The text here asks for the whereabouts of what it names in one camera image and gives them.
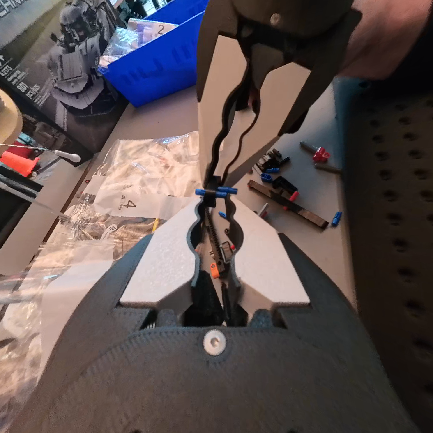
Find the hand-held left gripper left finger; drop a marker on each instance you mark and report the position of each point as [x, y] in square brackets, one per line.
[159, 270]

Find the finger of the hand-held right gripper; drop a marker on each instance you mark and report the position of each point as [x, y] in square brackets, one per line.
[216, 84]
[280, 91]

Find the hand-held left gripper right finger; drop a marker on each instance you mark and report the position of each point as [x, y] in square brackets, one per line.
[270, 270]

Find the black lego rack assembly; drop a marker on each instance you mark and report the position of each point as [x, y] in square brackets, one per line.
[216, 243]

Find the blue plastic storage bin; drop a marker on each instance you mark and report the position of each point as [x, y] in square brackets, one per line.
[152, 77]

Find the scattered loose lego pieces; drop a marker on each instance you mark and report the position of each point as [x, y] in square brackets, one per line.
[287, 206]

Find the red lego knob on axle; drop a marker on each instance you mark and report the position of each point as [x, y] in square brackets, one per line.
[320, 156]

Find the pile of lego part bags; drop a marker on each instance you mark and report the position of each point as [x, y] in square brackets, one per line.
[142, 162]

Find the black lego set box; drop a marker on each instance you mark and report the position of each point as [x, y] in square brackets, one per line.
[77, 74]

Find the person's right hand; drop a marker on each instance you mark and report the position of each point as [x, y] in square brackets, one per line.
[382, 33]

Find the crumpled clear plastic bag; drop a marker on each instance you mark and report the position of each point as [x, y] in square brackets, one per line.
[125, 40]

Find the black perforated office chair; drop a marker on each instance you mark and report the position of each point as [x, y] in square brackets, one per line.
[389, 203]

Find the orange red object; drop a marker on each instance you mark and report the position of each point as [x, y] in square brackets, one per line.
[17, 162]

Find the wooden book stand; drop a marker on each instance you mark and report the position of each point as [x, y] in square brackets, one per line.
[10, 118]

